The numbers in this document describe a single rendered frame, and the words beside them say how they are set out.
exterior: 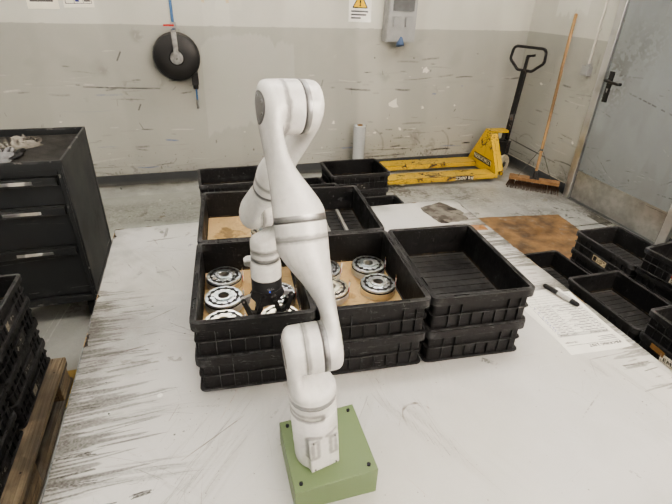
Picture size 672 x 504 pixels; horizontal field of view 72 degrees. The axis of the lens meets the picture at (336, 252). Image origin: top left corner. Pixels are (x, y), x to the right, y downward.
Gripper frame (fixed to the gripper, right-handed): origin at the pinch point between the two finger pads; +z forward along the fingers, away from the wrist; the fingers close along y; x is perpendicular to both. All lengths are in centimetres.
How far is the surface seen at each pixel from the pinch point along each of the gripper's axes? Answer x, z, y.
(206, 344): -5.6, -0.6, -16.2
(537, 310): -1, 15, 90
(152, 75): 337, -9, -28
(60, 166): 134, -2, -68
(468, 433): -37, 15, 40
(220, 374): -6.3, 9.1, -13.9
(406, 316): -11.5, -2.4, 33.9
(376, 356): -10.7, 10.2, 26.9
